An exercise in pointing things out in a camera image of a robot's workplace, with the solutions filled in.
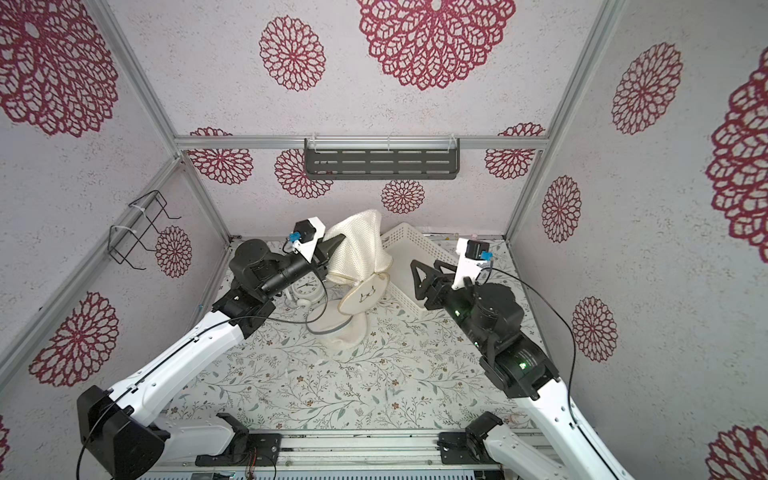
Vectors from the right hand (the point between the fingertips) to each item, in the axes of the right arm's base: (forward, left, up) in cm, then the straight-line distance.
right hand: (425, 266), depth 62 cm
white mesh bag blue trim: (+1, +20, -31) cm, 37 cm away
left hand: (+7, +18, +3) cm, 19 cm away
